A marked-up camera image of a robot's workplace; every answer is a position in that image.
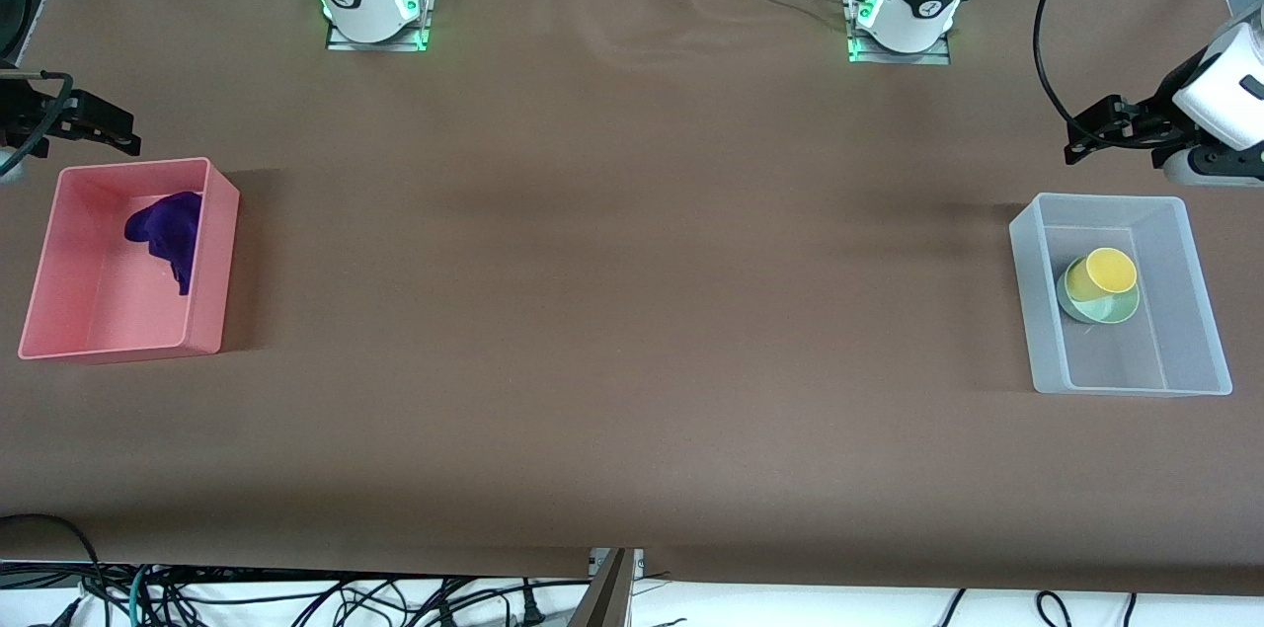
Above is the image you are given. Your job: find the yellow cup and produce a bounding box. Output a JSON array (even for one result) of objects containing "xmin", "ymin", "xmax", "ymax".
[{"xmin": 1065, "ymin": 247, "xmax": 1140, "ymax": 304}]

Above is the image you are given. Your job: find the teal cable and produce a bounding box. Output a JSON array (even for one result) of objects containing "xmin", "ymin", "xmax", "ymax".
[{"xmin": 125, "ymin": 565, "xmax": 151, "ymax": 627}]

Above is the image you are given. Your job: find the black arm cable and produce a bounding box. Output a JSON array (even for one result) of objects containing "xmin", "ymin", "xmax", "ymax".
[
  {"xmin": 0, "ymin": 0, "xmax": 76, "ymax": 184},
  {"xmin": 1032, "ymin": 0, "xmax": 1105, "ymax": 124}
]

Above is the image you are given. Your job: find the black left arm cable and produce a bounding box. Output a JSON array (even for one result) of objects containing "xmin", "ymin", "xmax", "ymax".
[{"xmin": 1032, "ymin": 0, "xmax": 1105, "ymax": 124}]

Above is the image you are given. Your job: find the pink plastic bin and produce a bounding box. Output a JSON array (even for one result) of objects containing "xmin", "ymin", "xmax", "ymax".
[{"xmin": 18, "ymin": 157, "xmax": 241, "ymax": 361}]

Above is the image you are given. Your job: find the translucent plastic bin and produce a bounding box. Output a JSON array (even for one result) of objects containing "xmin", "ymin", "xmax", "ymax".
[{"xmin": 1008, "ymin": 194, "xmax": 1233, "ymax": 397}]

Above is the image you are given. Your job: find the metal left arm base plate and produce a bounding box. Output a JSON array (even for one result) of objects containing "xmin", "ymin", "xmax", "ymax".
[{"xmin": 846, "ymin": 27, "xmax": 952, "ymax": 66}]

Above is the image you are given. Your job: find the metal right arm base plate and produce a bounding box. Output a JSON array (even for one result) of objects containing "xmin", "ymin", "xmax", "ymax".
[{"xmin": 326, "ymin": 13, "xmax": 432, "ymax": 53}]

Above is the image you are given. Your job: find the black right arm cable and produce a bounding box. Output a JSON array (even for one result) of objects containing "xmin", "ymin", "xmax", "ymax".
[{"xmin": 0, "ymin": 0, "xmax": 76, "ymax": 184}]

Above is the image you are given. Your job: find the pale green bowl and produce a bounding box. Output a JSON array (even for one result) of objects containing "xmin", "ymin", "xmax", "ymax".
[{"xmin": 1056, "ymin": 257, "xmax": 1143, "ymax": 326}]

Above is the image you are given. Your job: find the purple cloth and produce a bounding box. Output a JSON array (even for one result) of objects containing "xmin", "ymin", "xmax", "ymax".
[{"xmin": 124, "ymin": 191, "xmax": 204, "ymax": 297}]

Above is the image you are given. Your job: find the thick black looped cable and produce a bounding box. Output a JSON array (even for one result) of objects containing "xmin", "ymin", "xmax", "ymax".
[{"xmin": 0, "ymin": 512, "xmax": 106, "ymax": 608}]

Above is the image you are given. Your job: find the grey metal post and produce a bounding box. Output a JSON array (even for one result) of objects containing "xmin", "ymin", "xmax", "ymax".
[{"xmin": 571, "ymin": 548, "xmax": 635, "ymax": 627}]

